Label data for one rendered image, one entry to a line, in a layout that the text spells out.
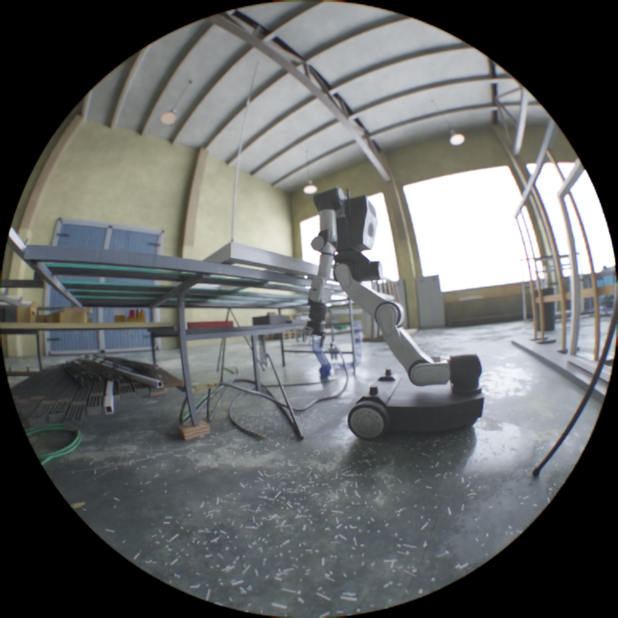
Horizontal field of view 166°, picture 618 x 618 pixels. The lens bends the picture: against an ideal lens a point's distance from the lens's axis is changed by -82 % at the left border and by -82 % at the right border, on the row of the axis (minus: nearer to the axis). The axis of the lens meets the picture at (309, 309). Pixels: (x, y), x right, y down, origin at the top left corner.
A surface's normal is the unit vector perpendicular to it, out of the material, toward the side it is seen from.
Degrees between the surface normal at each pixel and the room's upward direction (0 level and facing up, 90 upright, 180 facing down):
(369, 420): 90
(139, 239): 90
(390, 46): 180
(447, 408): 90
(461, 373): 90
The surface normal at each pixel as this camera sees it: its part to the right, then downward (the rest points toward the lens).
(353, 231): -0.58, -0.01
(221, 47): 0.07, 0.99
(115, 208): 0.79, -0.10
